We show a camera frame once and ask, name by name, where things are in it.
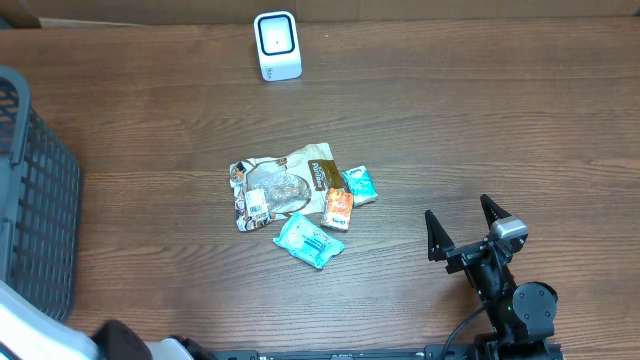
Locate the teal wet wipes pack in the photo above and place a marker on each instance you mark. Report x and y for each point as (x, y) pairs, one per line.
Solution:
(305, 241)

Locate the white barcode scanner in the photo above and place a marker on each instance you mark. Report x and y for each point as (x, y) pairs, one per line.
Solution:
(277, 46)

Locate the orange tissue pack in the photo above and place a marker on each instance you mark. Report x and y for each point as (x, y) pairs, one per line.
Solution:
(338, 209)

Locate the beige brown snack pouch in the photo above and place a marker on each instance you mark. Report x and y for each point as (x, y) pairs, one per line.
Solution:
(270, 189)

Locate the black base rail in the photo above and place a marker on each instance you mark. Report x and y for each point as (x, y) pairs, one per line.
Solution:
(325, 355)

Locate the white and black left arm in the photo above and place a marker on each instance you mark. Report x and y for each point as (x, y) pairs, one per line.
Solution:
(27, 333)

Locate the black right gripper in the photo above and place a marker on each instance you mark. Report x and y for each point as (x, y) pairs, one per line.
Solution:
(441, 242)

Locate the small teal tissue pack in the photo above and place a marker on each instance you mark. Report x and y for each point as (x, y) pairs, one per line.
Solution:
(360, 184)

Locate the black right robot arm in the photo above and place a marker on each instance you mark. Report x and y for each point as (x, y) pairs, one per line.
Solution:
(521, 316)

